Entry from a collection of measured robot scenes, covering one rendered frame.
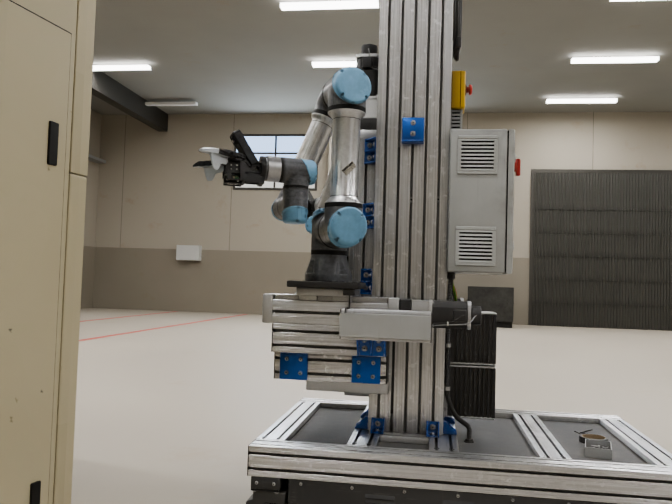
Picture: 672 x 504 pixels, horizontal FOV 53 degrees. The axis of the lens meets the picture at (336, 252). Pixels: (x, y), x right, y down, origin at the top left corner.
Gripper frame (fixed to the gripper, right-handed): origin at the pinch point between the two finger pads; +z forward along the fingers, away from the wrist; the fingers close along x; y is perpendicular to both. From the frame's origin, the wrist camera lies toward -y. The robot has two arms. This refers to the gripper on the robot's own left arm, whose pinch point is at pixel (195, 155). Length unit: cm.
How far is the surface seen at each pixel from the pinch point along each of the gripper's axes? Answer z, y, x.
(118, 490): 16, 99, 59
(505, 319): -626, -24, 848
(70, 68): 29, 7, -65
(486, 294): -596, -69, 858
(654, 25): -622, -374, 451
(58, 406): 28, 66, -55
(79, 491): 29, 99, 61
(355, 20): -258, -392, 580
